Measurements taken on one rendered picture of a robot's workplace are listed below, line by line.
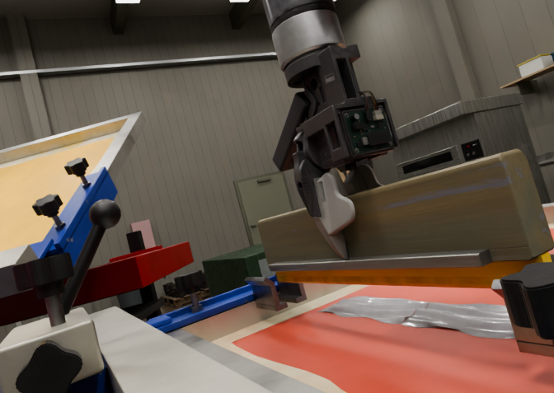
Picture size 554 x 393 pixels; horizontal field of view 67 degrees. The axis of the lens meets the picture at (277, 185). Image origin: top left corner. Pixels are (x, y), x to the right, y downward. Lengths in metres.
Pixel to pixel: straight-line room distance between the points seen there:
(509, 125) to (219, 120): 6.69
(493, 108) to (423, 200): 4.84
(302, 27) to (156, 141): 9.29
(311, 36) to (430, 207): 0.21
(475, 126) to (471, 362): 4.62
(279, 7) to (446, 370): 0.37
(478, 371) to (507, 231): 0.12
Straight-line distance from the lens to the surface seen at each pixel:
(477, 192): 0.34
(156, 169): 9.55
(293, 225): 0.55
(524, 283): 0.19
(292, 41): 0.46
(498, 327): 0.45
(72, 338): 0.32
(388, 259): 0.40
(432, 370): 0.40
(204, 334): 0.67
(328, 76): 0.44
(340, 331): 0.54
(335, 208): 0.43
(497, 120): 5.24
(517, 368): 0.38
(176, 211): 9.46
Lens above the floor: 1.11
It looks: 4 degrees up
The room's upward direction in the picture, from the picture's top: 15 degrees counter-clockwise
